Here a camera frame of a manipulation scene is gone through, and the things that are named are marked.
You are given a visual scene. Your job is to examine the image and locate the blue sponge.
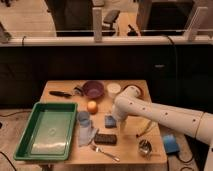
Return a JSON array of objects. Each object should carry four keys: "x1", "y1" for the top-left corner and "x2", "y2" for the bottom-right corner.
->
[{"x1": 105, "y1": 115, "x2": 116, "y2": 128}]

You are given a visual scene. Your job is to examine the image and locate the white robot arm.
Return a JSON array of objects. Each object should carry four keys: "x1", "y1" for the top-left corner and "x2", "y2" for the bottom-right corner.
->
[{"x1": 112, "y1": 85, "x2": 213, "y2": 171}]

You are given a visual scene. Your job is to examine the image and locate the green plastic tray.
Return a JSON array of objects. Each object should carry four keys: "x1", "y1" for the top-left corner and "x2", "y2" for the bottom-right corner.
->
[{"x1": 14, "y1": 102, "x2": 77, "y2": 161}]

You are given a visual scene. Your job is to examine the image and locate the wooden table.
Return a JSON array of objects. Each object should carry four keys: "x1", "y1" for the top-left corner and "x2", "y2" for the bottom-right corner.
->
[{"x1": 40, "y1": 80, "x2": 167, "y2": 166}]

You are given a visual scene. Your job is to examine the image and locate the silver metal measuring cup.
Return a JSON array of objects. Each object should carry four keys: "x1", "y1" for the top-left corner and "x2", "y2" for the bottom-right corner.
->
[{"x1": 138, "y1": 139, "x2": 157, "y2": 157}]

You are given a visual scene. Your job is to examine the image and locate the brown bowl with beans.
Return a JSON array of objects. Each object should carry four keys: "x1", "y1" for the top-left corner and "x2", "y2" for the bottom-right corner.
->
[{"x1": 123, "y1": 84, "x2": 144, "y2": 99}]

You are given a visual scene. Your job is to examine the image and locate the orange round fruit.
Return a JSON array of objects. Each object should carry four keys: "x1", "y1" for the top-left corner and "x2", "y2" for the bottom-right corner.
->
[{"x1": 87, "y1": 101, "x2": 98, "y2": 114}]

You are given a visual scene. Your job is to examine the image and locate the silver fork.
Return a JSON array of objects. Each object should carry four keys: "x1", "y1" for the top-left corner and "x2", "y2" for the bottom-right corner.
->
[{"x1": 89, "y1": 143, "x2": 121, "y2": 163}]

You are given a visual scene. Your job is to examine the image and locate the white plastic container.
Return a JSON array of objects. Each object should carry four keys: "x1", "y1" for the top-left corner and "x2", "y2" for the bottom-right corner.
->
[{"x1": 107, "y1": 83, "x2": 121, "y2": 98}]

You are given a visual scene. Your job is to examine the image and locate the blue-grey cloth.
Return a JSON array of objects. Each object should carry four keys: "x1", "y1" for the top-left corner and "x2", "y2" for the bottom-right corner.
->
[{"x1": 78, "y1": 126, "x2": 99, "y2": 147}]

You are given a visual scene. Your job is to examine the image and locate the blue plastic cup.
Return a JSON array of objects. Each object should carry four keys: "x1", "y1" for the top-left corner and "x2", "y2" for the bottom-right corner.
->
[{"x1": 77, "y1": 111, "x2": 90, "y2": 127}]

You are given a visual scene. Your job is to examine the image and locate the purple bowl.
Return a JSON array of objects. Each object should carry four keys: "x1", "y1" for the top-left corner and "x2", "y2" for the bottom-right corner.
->
[{"x1": 82, "y1": 80, "x2": 104, "y2": 99}]

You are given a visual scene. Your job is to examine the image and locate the small metal clip object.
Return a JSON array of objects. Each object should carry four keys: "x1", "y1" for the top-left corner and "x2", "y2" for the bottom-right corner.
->
[{"x1": 73, "y1": 85, "x2": 83, "y2": 96}]

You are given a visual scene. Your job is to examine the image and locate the black office chair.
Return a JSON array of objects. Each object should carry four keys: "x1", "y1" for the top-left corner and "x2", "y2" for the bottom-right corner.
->
[{"x1": 102, "y1": 10, "x2": 120, "y2": 36}]

